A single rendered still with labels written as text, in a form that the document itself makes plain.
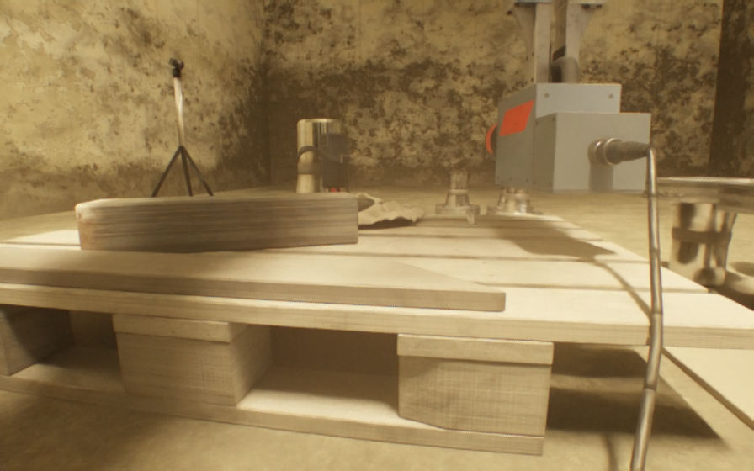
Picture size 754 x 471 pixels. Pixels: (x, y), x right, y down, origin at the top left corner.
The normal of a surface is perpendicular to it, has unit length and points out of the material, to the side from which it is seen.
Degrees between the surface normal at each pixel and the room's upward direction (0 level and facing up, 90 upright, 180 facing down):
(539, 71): 90
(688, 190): 90
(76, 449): 0
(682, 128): 90
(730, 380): 0
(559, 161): 90
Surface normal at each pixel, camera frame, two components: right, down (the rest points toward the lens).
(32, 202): 0.99, 0.02
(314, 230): 0.26, 0.16
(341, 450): 0.00, -0.99
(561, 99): 0.00, 0.17
